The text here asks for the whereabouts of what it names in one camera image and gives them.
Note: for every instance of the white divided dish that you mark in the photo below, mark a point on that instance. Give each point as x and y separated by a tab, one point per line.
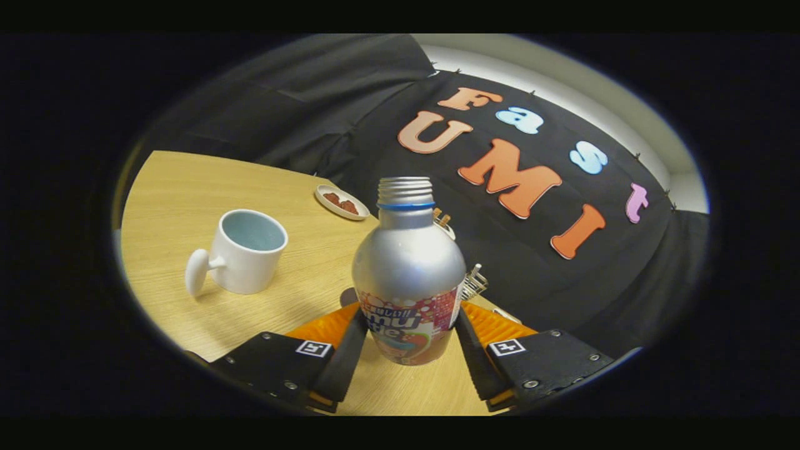
506	315

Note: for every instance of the white round plate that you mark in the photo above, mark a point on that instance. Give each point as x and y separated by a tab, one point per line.
325	190

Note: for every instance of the red food piece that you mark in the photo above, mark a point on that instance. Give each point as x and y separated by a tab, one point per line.
332	199
349	207

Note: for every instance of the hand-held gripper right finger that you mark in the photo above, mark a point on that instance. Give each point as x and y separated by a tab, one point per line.
475	362

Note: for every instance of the dark brown round coaster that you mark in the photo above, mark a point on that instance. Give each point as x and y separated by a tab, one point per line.
347	296

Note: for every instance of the white toaster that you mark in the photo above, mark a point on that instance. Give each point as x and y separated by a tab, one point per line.
447	231

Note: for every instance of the white cup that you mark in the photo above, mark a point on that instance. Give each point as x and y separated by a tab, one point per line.
240	269

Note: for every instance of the wooden table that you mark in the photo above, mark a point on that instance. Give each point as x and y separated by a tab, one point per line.
181	187

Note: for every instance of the silver juice bottle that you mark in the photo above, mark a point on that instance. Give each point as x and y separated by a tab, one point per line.
407	262

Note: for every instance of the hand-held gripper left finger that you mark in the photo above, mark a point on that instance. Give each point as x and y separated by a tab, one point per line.
347	359

